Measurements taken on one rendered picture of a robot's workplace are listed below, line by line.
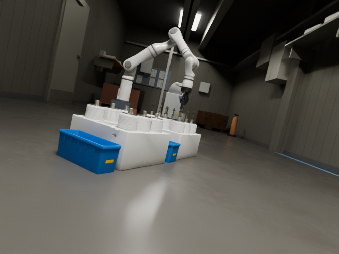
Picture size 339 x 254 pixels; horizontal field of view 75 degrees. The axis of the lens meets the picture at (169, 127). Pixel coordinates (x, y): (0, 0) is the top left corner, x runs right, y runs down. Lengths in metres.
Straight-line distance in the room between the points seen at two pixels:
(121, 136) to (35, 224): 0.54
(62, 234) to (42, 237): 0.04
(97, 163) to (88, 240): 0.43
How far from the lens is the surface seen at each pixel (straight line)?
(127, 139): 1.00
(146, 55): 1.78
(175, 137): 1.49
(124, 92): 1.78
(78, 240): 0.56
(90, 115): 1.22
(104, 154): 0.93
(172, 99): 8.08
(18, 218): 0.63
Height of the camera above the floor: 0.31
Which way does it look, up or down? 4 degrees down
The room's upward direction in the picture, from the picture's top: 13 degrees clockwise
